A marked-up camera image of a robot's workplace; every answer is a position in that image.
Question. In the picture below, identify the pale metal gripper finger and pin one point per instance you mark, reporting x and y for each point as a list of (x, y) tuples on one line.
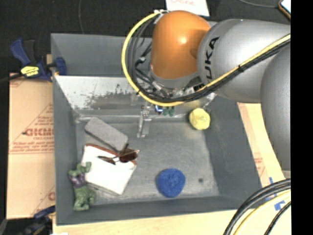
[(146, 127), (140, 127)]

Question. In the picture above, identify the brown sunglasses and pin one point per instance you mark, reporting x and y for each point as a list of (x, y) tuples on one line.
[(127, 157)]

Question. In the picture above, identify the grey metal bin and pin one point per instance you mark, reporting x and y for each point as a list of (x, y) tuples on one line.
[(171, 150)]

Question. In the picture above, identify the grey flat sponge block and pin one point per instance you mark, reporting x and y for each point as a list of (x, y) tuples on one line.
[(106, 133)]

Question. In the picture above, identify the yellow ball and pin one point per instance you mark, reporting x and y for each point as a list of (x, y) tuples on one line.
[(199, 119)]

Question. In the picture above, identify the white box with red-brown edge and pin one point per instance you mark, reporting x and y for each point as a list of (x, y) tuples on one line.
[(107, 175)]

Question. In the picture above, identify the blue round sponge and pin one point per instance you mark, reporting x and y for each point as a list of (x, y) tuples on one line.
[(170, 182)]

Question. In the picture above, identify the green toy figure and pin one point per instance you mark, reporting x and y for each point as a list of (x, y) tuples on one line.
[(82, 195)]

